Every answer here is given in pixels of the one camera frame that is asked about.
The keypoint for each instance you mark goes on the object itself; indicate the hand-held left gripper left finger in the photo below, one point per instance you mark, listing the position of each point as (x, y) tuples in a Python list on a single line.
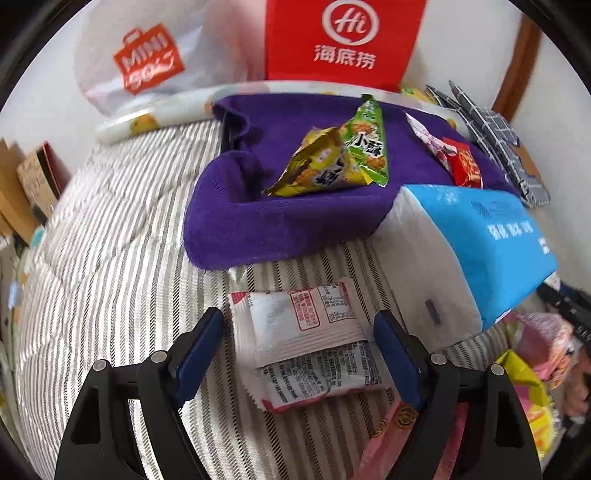
[(198, 364)]

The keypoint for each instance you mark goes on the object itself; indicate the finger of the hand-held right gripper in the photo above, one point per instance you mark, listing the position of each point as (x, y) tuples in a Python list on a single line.
[(568, 304)]

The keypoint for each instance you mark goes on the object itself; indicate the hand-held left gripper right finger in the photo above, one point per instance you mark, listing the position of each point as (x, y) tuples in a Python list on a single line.
[(397, 364)]

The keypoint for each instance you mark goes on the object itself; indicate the yellow fries picture snack packet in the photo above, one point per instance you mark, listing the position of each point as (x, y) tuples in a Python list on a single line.
[(524, 374)]

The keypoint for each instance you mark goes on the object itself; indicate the white snack packet red border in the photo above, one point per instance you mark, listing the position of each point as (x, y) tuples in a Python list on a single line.
[(304, 332)]

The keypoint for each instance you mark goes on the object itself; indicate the purple towel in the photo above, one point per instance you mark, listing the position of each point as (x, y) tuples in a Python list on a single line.
[(277, 221)]

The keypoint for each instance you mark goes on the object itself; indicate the yellow cracker snack packet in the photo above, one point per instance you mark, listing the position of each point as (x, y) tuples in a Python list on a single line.
[(309, 164)]

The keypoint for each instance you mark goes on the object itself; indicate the white pink snack packet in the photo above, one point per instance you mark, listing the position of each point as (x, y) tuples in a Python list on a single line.
[(427, 134)]

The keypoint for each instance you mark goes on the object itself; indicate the green cracker snack packet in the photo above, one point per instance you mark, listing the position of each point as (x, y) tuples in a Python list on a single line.
[(369, 138)]

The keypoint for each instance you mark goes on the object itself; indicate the blue tissue pack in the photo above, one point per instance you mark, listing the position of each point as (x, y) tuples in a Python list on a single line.
[(461, 258)]

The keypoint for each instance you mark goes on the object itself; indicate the striped quilted mattress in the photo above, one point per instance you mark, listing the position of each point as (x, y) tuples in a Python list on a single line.
[(115, 230)]

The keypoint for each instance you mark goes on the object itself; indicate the grey checkered cloth bag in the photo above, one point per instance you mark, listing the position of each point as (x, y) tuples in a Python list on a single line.
[(498, 138)]

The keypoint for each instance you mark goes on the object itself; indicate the brown patterned gift box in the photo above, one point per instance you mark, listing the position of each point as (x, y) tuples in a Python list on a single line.
[(39, 180)]

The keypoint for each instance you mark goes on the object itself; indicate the large yellow snack bag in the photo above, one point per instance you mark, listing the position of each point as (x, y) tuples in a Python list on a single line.
[(413, 93)]

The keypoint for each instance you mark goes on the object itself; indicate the white plastic shopping bag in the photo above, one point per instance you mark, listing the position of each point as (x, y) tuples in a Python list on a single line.
[(152, 60)]

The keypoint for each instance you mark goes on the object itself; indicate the red paper bag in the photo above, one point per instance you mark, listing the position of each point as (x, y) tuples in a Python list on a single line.
[(341, 41)]

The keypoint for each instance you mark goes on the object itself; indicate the wooden door frame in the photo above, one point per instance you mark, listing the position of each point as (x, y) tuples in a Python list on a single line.
[(519, 64)]

